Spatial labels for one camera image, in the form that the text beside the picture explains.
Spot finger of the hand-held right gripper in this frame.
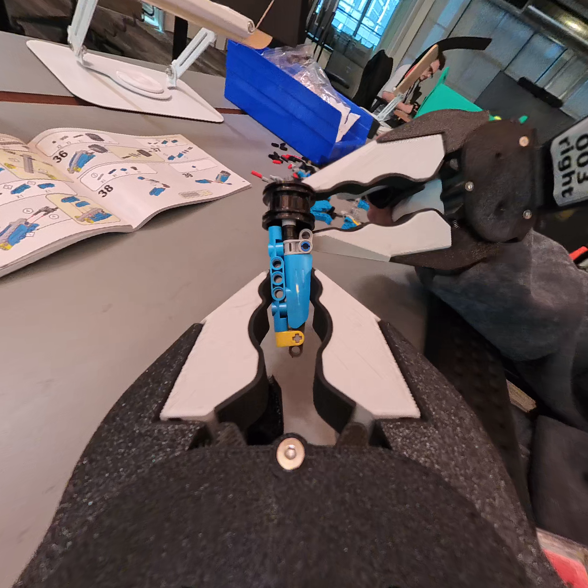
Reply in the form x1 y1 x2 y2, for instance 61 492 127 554
300 133 447 194
311 209 454 263

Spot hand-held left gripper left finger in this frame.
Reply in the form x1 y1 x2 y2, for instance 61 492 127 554
160 271 270 422

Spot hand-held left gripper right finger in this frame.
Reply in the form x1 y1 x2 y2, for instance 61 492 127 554
312 269 421 420

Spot blue grey brick assembly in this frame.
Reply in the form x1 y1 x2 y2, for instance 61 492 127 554
267 224 316 359

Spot black toy wheel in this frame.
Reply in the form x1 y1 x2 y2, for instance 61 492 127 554
261 180 316 231

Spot grey desk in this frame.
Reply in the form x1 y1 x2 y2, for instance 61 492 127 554
0 30 430 584

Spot pile of small bricks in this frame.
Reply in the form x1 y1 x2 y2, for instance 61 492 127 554
251 141 374 231

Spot black office chair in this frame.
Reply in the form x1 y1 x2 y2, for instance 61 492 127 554
353 49 394 112

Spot green board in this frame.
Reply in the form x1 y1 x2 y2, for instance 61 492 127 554
415 68 488 118

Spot beige back chair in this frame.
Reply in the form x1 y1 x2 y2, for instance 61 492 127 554
394 37 493 96

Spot plastic bag in bin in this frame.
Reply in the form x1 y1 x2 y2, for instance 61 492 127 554
264 45 362 144

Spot blue plastic bin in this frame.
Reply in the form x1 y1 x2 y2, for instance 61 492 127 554
224 39 376 167

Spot black board panel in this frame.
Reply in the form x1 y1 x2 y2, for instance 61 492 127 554
172 0 314 47

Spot instruction booklet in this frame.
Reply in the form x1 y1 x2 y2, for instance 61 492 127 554
0 128 252 278

